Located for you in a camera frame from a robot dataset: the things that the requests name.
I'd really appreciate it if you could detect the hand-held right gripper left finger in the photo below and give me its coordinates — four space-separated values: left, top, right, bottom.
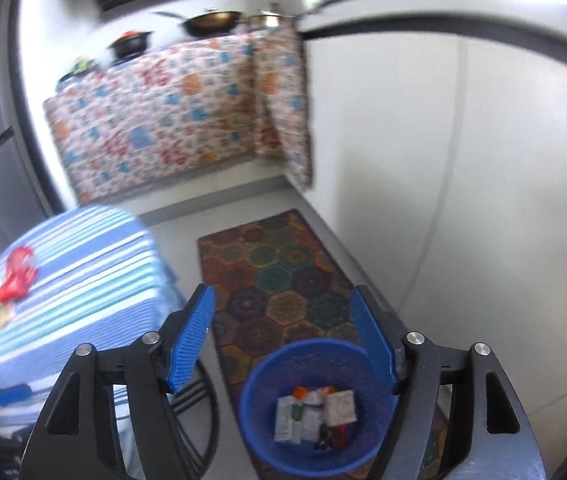
19 284 217 480

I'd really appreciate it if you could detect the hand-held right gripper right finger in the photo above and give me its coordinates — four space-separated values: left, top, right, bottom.
351 284 547 480

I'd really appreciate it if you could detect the plain white drink carton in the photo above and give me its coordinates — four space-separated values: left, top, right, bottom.
324 390 357 428

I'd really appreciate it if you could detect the small orange capped bottle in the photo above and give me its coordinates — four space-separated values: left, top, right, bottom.
293 385 337 406

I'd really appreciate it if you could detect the red plastic bag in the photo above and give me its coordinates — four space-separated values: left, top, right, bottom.
0 246 40 311

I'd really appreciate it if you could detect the white green drink carton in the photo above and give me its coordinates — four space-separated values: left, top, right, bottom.
274 394 314 445

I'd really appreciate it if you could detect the blue plastic basket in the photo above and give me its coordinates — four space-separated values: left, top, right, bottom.
238 338 399 478

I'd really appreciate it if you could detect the hexagon patterned rug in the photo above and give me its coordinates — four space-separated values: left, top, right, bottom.
197 208 457 480

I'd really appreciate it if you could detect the blue striped tablecloth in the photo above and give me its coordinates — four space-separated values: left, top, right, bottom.
0 205 186 480

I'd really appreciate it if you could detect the white kitchen counter cabinet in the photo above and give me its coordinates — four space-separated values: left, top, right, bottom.
296 0 567 461

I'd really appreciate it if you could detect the wide floral patterned cloth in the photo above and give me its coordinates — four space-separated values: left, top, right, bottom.
43 30 264 206

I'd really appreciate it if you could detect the narrow floral patterned cloth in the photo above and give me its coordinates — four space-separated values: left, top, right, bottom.
250 22 314 191

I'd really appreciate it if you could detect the condiment bottle rack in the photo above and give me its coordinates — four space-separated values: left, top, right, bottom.
58 55 96 83

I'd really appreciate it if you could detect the black pot with orange lid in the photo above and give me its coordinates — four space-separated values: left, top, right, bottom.
108 30 156 61

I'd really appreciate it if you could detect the wok with lid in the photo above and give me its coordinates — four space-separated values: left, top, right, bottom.
152 7 244 38

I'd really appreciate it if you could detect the steel pot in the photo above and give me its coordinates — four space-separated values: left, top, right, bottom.
248 4 298 28

